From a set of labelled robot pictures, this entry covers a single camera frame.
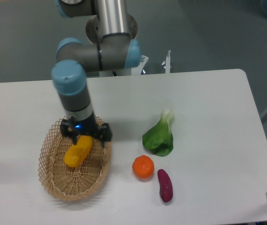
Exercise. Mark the orange tangerine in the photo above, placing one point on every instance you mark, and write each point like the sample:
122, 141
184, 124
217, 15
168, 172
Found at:
143, 167

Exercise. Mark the green bok choy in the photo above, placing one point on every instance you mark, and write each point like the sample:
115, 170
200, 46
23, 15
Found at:
159, 139

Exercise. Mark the purple sweet potato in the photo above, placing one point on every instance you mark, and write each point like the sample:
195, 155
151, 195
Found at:
166, 186

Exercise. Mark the woven wicker basket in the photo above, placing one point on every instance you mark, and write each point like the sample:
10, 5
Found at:
71, 183

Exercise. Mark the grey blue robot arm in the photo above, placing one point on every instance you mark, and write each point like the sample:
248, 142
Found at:
114, 49

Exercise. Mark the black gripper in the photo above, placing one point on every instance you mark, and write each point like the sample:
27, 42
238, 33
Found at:
73, 127

